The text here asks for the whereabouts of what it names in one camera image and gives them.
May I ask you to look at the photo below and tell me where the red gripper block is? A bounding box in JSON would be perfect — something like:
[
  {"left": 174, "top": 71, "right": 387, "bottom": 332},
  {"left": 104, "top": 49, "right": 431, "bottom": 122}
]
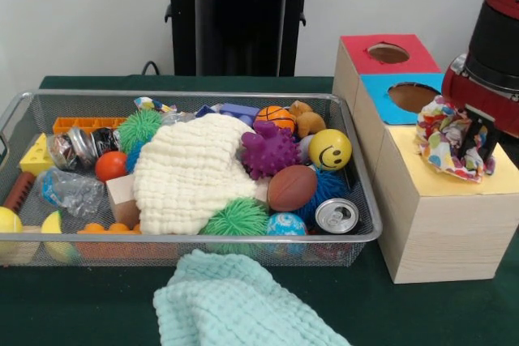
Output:
[{"left": 442, "top": 54, "right": 519, "bottom": 162}]

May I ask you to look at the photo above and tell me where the white multicolour print cloth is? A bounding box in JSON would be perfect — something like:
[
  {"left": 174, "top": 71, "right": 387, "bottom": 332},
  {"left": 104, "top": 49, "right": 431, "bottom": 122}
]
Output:
[{"left": 415, "top": 95, "right": 497, "bottom": 184}]

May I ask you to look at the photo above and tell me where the cream knitted cloth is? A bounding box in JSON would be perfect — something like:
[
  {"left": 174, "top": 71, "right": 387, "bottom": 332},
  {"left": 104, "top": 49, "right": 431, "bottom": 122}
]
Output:
[{"left": 132, "top": 113, "right": 270, "bottom": 236}]

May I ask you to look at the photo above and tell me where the mint green knitted cloth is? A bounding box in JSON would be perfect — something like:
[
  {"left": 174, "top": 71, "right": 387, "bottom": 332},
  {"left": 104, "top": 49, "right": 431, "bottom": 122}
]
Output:
[{"left": 154, "top": 247, "right": 350, "bottom": 346}]

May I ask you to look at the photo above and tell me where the wooden box with three holes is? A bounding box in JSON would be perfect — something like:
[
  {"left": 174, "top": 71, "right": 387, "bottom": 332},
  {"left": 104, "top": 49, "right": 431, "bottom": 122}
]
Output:
[{"left": 332, "top": 34, "right": 519, "bottom": 284}]

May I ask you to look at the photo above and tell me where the yellow smiley face ball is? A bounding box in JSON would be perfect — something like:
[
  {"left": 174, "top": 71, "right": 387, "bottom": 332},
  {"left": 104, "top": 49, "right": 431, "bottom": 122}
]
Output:
[{"left": 309, "top": 128, "right": 353, "bottom": 171}]

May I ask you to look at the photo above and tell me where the silver drink can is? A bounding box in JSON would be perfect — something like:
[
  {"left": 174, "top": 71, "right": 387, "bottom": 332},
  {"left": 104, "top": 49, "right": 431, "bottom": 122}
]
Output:
[{"left": 315, "top": 198, "right": 359, "bottom": 233}]

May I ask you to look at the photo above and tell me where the brown toy football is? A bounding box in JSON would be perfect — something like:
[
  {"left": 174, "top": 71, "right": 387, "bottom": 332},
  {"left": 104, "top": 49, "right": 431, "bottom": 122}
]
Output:
[{"left": 268, "top": 165, "right": 318, "bottom": 211}]

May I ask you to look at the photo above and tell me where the orange toy basketball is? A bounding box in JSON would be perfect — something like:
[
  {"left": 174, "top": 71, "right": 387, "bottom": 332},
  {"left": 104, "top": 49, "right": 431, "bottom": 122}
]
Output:
[{"left": 255, "top": 105, "right": 297, "bottom": 131}]

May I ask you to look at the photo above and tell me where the purple spiky ball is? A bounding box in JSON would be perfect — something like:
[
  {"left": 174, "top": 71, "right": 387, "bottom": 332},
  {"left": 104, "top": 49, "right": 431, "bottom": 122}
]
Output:
[{"left": 241, "top": 121, "right": 302, "bottom": 180}]

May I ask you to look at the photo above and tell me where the green spiky ball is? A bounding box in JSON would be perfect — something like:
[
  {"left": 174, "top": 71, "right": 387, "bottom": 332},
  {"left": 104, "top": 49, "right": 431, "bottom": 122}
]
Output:
[
  {"left": 118, "top": 109, "right": 164, "bottom": 153},
  {"left": 200, "top": 197, "right": 271, "bottom": 258}
]

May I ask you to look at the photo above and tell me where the plain wooden block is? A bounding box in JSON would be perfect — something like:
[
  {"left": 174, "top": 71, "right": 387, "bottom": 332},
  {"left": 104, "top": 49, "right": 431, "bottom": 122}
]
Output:
[{"left": 105, "top": 173, "right": 141, "bottom": 229}]

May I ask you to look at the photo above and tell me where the red ball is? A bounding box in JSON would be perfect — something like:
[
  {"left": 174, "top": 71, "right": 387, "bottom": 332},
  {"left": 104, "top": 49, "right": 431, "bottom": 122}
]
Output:
[{"left": 95, "top": 151, "right": 130, "bottom": 183}]

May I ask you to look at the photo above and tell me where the orange toy brick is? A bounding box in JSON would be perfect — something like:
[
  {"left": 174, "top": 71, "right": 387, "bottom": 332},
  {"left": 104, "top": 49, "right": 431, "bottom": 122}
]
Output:
[{"left": 77, "top": 221, "right": 144, "bottom": 239}]

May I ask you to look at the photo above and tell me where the orange plastic tray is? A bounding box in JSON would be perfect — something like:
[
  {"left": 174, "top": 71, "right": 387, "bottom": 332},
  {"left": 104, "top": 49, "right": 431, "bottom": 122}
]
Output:
[{"left": 53, "top": 116, "right": 129, "bottom": 135}]

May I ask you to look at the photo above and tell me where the yellow cheese wedge toy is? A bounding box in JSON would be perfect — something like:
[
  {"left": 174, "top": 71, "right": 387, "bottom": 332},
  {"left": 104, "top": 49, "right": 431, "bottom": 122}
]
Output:
[{"left": 19, "top": 133, "right": 56, "bottom": 177}]

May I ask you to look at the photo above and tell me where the plain yellow ball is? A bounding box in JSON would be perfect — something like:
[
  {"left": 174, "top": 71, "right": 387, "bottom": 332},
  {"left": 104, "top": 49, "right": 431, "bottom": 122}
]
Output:
[{"left": 0, "top": 206, "right": 25, "bottom": 264}]

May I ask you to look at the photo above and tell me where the shallow wire mesh bin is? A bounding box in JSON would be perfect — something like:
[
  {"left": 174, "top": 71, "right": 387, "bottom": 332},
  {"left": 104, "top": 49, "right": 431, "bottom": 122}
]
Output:
[{"left": 0, "top": 89, "right": 384, "bottom": 267}]

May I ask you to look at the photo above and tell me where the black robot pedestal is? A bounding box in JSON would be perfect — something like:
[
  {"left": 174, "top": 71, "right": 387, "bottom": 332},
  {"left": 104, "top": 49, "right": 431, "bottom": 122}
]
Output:
[{"left": 157, "top": 0, "right": 327, "bottom": 78}]

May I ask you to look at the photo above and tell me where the black cable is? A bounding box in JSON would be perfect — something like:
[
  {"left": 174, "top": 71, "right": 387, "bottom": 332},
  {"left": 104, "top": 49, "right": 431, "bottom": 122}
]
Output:
[{"left": 142, "top": 60, "right": 163, "bottom": 78}]

